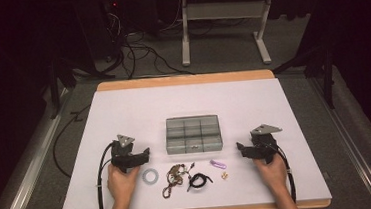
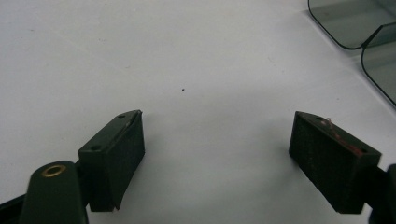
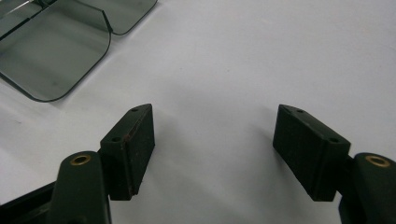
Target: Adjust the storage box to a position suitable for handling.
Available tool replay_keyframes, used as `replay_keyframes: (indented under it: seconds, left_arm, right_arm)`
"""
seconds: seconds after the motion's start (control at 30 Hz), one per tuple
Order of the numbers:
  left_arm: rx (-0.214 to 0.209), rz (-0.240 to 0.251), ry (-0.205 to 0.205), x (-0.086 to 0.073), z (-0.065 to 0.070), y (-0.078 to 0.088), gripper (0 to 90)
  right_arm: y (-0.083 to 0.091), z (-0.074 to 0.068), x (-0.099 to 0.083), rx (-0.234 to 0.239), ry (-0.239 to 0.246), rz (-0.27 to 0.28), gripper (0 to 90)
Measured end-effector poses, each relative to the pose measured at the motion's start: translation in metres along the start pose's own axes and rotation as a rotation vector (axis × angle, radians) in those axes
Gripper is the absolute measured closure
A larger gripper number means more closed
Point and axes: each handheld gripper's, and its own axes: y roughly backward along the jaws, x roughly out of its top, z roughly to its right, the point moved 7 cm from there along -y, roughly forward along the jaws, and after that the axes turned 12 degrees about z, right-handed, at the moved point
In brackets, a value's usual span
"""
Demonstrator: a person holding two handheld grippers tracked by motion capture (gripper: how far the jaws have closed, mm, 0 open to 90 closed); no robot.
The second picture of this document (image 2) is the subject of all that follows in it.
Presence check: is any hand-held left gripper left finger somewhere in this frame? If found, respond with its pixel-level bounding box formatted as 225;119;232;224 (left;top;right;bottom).
78;109;146;213

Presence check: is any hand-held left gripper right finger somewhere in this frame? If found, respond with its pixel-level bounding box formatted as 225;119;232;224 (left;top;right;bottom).
288;110;382;215

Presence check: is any clear compartment box with lid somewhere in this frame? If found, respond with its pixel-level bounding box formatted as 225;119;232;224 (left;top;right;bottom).
307;0;396;107

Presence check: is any white table cover sheet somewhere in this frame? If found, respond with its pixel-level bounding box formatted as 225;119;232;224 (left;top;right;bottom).
0;0;396;224

